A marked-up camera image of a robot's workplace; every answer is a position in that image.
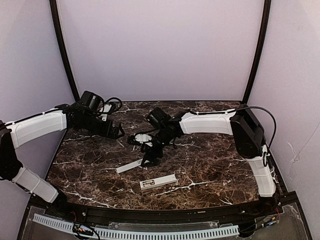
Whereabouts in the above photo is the white battery cover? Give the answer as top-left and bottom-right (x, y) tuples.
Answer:
(116, 158), (143, 174)

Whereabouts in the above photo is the white remote control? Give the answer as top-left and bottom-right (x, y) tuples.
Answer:
(139, 174), (178, 190)

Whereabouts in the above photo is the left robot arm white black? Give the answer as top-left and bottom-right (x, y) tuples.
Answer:
(0, 91), (125, 206)

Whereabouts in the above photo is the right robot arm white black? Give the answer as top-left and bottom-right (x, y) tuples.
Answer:
(133, 104), (279, 209)

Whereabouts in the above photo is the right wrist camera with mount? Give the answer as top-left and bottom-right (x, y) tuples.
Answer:
(127, 133), (153, 147)

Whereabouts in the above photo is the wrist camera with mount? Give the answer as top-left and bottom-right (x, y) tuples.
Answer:
(127, 133), (153, 147)
(99, 102), (117, 121)

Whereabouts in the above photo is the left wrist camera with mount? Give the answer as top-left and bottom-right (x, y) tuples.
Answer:
(99, 102), (117, 121)

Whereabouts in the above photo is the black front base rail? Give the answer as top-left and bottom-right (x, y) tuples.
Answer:
(29, 194), (298, 231)

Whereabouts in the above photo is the grey slotted cable duct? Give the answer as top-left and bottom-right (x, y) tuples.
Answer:
(32, 213), (240, 240)

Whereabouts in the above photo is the black left frame post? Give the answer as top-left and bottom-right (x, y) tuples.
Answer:
(49, 0), (80, 101)

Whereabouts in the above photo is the black frame post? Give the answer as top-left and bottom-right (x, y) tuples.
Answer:
(49, 0), (80, 101)
(241, 0), (272, 104)

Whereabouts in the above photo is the black right frame post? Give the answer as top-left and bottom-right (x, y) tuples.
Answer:
(241, 0), (272, 104)

